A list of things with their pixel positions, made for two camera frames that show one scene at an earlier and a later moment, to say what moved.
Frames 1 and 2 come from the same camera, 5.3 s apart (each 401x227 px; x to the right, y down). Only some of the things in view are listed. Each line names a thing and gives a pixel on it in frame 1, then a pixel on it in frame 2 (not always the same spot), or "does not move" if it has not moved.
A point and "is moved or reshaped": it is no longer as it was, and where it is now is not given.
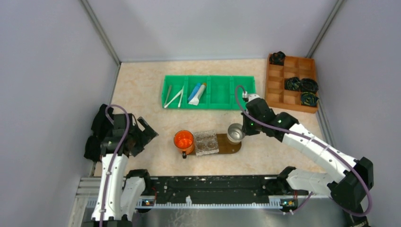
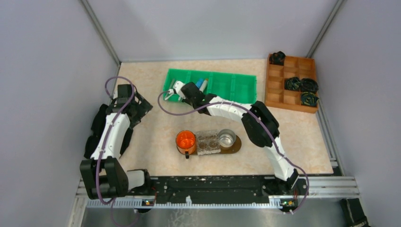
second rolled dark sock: [292, 83] does not move
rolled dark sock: [277, 58] does not move
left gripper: [141, 131] → [141, 106]
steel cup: [235, 134] → [226, 138]
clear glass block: [206, 143] does not move
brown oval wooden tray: [225, 147] does not move
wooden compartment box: [275, 92] does not move
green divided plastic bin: [204, 91] is moved or reshaped
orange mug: [184, 141] does not move
